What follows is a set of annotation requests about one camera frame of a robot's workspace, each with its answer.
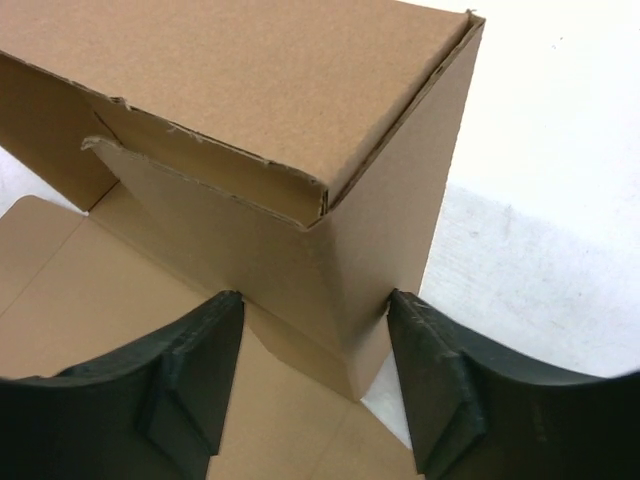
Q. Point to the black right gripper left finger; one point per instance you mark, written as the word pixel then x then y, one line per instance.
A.
pixel 154 408

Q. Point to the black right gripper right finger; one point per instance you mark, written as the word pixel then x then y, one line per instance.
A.
pixel 477 409

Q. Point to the brown cardboard box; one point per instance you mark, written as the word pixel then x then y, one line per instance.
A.
pixel 295 152

